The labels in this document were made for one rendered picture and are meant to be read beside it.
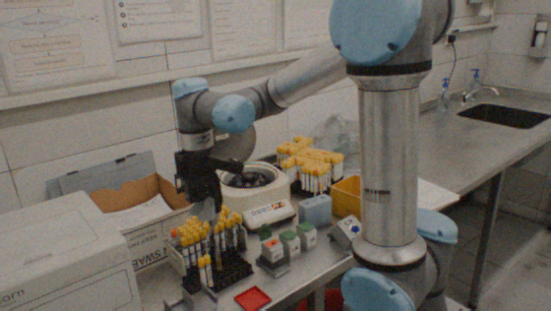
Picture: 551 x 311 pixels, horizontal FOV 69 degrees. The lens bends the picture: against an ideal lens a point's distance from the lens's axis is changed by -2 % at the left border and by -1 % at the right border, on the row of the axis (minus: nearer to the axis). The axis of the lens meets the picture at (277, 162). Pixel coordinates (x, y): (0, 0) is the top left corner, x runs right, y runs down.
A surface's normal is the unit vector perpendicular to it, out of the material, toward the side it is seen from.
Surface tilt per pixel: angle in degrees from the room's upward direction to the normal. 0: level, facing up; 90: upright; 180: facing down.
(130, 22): 90
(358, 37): 81
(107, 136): 90
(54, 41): 94
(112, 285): 90
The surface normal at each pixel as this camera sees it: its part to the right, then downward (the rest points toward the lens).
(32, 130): 0.64, 0.28
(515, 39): -0.77, 0.27
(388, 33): -0.66, 0.17
